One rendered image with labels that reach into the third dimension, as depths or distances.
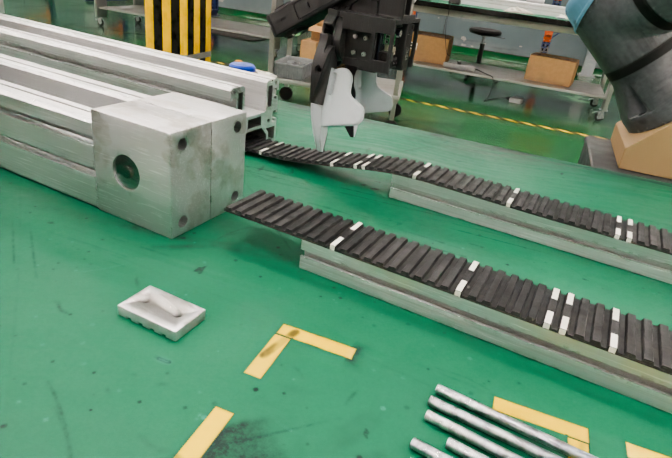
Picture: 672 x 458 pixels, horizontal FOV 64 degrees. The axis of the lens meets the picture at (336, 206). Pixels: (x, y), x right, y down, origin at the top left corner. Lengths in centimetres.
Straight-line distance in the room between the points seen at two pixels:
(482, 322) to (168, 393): 22
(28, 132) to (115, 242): 16
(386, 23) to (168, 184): 26
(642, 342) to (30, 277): 42
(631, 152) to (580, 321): 53
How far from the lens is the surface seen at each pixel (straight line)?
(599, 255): 57
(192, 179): 47
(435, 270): 40
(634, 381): 40
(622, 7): 87
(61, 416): 33
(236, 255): 46
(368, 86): 64
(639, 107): 92
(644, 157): 90
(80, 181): 54
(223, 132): 49
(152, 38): 399
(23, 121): 59
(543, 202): 58
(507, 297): 39
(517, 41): 806
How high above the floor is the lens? 101
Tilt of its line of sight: 25 degrees down
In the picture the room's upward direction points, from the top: 7 degrees clockwise
